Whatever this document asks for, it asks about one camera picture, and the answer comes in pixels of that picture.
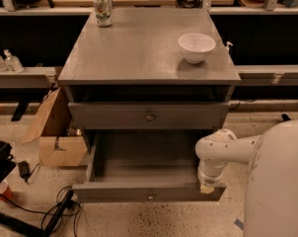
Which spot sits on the grey drawer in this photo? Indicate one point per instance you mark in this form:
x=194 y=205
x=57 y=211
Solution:
x=144 y=165
x=89 y=115

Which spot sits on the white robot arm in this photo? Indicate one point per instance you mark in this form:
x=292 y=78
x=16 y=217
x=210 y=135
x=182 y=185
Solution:
x=271 y=196

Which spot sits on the grey drawer cabinet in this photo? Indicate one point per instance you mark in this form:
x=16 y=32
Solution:
x=138 y=60

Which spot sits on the grey top drawer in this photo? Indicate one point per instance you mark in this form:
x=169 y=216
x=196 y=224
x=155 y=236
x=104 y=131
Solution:
x=89 y=115

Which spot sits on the white bowl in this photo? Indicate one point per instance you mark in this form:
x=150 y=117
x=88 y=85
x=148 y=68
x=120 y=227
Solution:
x=196 y=47

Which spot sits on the white pump bottle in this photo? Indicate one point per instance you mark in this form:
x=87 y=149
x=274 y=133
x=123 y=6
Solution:
x=229 y=46

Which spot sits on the brown cardboard box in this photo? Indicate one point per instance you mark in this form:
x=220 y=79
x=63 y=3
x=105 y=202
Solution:
x=59 y=143

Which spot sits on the black power adapter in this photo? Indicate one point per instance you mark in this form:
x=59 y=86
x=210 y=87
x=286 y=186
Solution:
x=24 y=169

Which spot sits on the red plastic cup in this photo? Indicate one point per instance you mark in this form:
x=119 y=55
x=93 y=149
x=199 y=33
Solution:
x=5 y=191

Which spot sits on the black bin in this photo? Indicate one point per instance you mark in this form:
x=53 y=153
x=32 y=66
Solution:
x=6 y=160

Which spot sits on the black stand leg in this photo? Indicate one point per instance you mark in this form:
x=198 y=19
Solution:
x=40 y=223

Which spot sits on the green white drink can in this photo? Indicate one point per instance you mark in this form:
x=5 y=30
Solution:
x=103 y=12

